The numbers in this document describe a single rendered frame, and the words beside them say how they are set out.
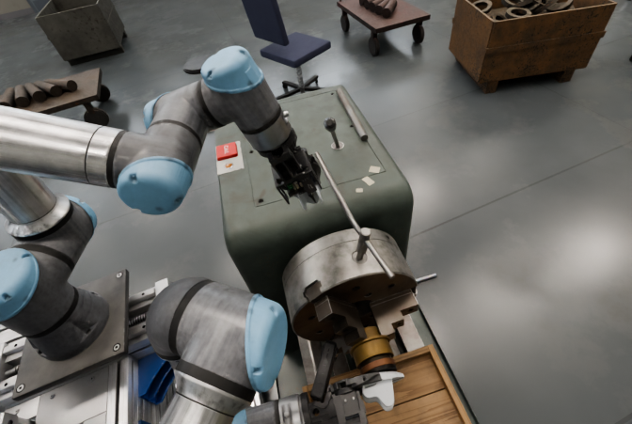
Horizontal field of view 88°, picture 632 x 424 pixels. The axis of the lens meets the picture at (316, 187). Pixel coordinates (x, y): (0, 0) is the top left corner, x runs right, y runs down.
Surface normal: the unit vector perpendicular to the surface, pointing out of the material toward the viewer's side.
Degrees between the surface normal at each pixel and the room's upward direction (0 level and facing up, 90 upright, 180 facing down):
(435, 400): 0
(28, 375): 0
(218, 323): 6
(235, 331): 10
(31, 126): 27
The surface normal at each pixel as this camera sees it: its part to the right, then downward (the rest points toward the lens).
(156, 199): 0.03, 0.72
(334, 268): -0.30, -0.63
